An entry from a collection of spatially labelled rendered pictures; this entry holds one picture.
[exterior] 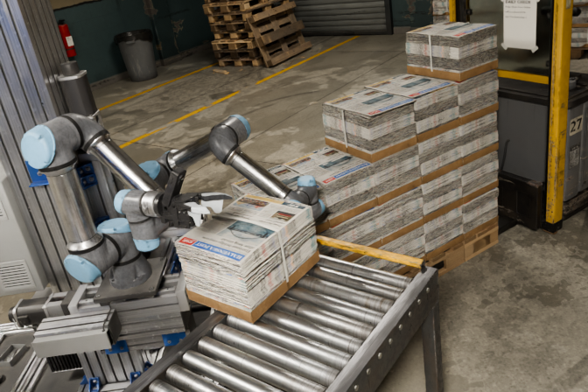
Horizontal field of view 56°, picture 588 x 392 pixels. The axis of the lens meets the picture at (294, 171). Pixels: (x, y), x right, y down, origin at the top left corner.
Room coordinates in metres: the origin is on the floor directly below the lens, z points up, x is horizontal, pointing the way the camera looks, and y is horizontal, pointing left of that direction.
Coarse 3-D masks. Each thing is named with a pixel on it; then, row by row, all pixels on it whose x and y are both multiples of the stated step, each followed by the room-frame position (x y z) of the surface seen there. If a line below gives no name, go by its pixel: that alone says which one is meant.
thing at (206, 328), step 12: (216, 312) 1.46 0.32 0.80; (204, 324) 1.41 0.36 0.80; (216, 324) 1.40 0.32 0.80; (192, 336) 1.36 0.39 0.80; (204, 336) 1.36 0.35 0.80; (180, 348) 1.31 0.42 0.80; (192, 348) 1.32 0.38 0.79; (168, 360) 1.27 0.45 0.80; (180, 360) 1.28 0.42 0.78; (144, 372) 1.24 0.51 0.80; (156, 372) 1.23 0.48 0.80; (192, 372) 1.30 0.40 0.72; (132, 384) 1.20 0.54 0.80; (144, 384) 1.19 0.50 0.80
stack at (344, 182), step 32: (320, 160) 2.49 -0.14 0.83; (352, 160) 2.43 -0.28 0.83; (384, 160) 2.39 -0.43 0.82; (416, 160) 2.49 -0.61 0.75; (448, 160) 2.59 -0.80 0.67; (256, 192) 2.25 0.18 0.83; (320, 192) 2.20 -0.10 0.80; (352, 192) 2.29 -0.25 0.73; (384, 192) 2.38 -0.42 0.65; (416, 192) 2.47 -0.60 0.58; (448, 192) 2.58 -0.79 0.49; (352, 224) 2.27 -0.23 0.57; (384, 224) 2.36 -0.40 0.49; (448, 224) 2.57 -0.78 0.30; (416, 256) 2.46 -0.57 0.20; (448, 256) 2.57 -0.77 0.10
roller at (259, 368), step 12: (204, 348) 1.31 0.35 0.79; (216, 348) 1.29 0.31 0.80; (228, 348) 1.28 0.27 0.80; (228, 360) 1.25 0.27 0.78; (240, 360) 1.23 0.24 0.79; (252, 360) 1.21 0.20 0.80; (264, 360) 1.21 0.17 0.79; (252, 372) 1.19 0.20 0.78; (264, 372) 1.17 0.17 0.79; (276, 372) 1.16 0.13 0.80; (288, 372) 1.15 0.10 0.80; (276, 384) 1.13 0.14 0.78; (288, 384) 1.11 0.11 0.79; (300, 384) 1.10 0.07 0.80; (312, 384) 1.09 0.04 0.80
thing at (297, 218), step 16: (224, 208) 1.73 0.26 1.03; (240, 208) 1.71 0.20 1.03; (256, 208) 1.69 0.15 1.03; (272, 208) 1.67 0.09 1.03; (288, 208) 1.65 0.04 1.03; (304, 208) 1.63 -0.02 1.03; (288, 224) 1.55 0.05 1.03; (304, 224) 1.61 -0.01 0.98; (288, 240) 1.53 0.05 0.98; (304, 240) 1.60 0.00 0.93; (304, 256) 1.60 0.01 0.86
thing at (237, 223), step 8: (232, 224) 1.61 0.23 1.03; (240, 224) 1.60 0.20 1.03; (248, 224) 1.59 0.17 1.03; (264, 224) 1.57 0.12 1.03; (272, 224) 1.56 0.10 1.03; (264, 232) 1.52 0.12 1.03; (272, 232) 1.51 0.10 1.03; (280, 232) 1.52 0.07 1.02; (280, 248) 1.51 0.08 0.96; (280, 256) 1.51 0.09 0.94; (288, 256) 1.54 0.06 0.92; (280, 264) 1.50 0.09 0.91; (288, 264) 1.53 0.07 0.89; (280, 272) 1.50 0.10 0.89; (288, 272) 1.53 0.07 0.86; (280, 280) 1.49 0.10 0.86
